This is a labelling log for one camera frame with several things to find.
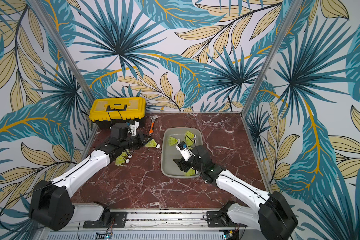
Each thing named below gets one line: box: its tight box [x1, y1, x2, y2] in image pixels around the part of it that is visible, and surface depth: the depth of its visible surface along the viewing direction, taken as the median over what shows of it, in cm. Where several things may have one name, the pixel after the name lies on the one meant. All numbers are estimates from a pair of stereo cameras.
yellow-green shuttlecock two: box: [185, 130, 197, 140], surface depth 105 cm
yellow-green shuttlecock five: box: [144, 138, 161, 149], surface depth 82 cm
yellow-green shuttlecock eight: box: [168, 136, 181, 147], surface depth 102 cm
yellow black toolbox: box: [89, 97, 146, 129], surface depth 100 cm
